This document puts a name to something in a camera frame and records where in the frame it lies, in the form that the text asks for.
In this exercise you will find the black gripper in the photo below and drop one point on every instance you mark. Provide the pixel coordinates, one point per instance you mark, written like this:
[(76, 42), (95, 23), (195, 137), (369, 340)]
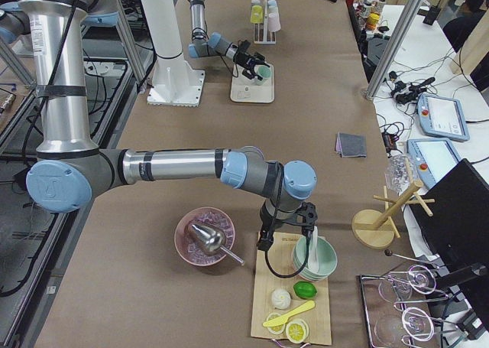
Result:
[(242, 56), (308, 215)]

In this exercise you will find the green cup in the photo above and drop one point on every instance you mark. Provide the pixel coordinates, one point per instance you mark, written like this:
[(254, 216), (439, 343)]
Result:
[(263, 74)]

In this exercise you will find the cream rabbit tray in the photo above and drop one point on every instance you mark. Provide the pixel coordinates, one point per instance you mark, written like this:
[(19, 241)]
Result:
[(245, 90)]

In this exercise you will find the white cup rack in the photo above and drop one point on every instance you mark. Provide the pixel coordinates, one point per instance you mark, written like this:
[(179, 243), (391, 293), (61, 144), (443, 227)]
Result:
[(261, 35)]

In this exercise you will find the pink cup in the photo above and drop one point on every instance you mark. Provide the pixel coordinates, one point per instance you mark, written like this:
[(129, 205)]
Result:
[(273, 22)]

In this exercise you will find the yellow cup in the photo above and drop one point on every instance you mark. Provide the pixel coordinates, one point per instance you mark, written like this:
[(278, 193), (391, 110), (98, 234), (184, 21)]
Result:
[(257, 14)]

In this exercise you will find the metal scoop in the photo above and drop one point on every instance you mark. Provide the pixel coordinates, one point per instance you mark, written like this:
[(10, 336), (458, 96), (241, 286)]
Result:
[(210, 239)]

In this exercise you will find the white ceramic spoon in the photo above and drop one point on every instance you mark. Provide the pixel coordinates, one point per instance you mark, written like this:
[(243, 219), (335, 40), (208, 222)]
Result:
[(313, 260)]

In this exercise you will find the white steamed bun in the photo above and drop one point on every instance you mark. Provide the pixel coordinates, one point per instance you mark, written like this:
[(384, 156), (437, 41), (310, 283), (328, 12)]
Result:
[(280, 299)]

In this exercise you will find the green lime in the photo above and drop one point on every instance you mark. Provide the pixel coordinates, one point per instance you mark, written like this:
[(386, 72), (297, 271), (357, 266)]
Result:
[(305, 290)]

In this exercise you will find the wooden cutting board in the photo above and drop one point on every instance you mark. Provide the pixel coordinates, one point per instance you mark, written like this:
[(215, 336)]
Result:
[(280, 256)]

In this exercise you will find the pink bowl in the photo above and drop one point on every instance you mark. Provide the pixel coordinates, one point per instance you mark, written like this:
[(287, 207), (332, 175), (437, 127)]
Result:
[(188, 248)]

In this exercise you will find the yellow plastic knife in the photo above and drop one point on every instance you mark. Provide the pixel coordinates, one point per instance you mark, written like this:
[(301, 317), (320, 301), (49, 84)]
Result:
[(282, 319)]

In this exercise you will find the lemon slice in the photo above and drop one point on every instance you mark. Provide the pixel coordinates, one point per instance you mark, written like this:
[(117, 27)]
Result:
[(275, 330)]

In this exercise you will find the lemon half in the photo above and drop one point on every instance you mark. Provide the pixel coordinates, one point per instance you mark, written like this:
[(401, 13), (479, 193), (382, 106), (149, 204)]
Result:
[(297, 331)]

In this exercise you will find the wooden mug tree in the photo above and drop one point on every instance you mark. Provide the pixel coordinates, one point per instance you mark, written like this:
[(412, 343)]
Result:
[(377, 230)]

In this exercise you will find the grey folded cloth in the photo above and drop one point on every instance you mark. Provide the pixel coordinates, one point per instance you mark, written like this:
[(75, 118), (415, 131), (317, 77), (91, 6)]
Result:
[(350, 145)]

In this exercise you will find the clear plastic bag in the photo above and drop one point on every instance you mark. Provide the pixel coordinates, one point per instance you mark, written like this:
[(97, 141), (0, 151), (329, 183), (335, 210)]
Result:
[(399, 173)]

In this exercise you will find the lower teach pendant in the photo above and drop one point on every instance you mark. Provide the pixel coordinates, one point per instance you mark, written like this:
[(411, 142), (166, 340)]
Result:
[(433, 158)]

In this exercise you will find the teach pendant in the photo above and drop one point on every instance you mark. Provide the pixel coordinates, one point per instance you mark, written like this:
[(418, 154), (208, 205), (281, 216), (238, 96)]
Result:
[(433, 158), (442, 117)]

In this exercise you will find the black monitor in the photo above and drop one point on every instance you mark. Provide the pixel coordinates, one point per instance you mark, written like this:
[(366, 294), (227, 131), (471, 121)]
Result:
[(457, 230)]

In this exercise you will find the upper teach pendant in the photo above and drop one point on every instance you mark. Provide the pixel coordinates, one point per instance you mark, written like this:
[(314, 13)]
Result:
[(442, 117)]

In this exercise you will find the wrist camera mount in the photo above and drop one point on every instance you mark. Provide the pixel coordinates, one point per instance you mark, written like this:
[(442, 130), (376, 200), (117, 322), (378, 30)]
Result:
[(243, 46), (305, 217)]

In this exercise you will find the white pedestal column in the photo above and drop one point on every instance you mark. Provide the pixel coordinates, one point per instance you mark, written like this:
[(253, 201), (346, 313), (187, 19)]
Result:
[(174, 81)]

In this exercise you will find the black wire glass rack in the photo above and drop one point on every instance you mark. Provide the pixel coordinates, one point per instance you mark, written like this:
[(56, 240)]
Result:
[(396, 305)]

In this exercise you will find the aluminium frame post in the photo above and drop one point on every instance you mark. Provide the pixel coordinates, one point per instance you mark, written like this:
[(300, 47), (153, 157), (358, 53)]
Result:
[(399, 33)]

